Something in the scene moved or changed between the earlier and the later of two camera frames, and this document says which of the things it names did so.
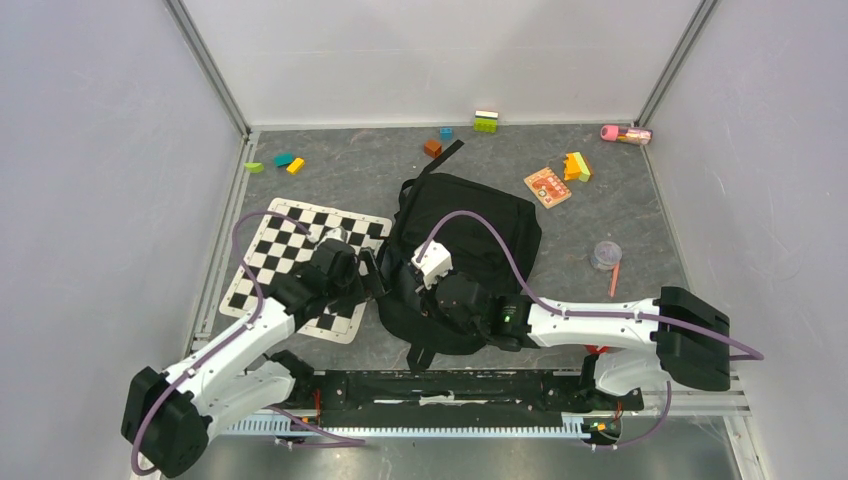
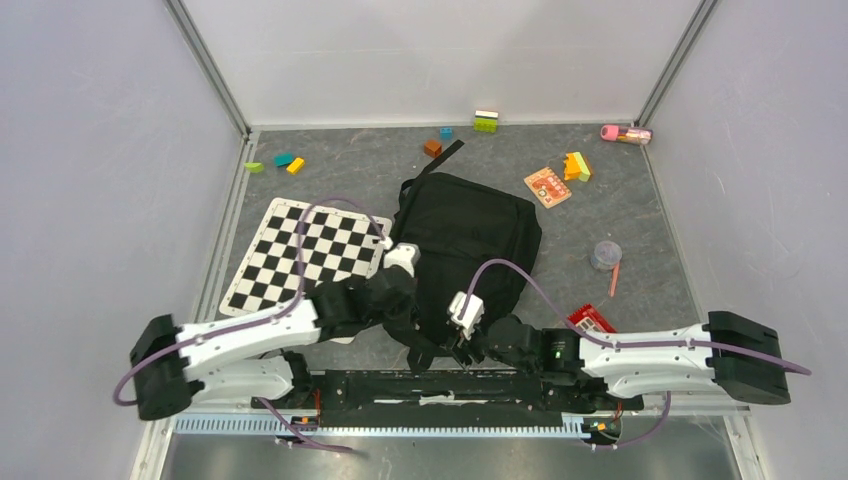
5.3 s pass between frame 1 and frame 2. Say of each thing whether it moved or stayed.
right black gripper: moved
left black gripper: moved
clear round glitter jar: stayed
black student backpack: stayed
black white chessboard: stayed
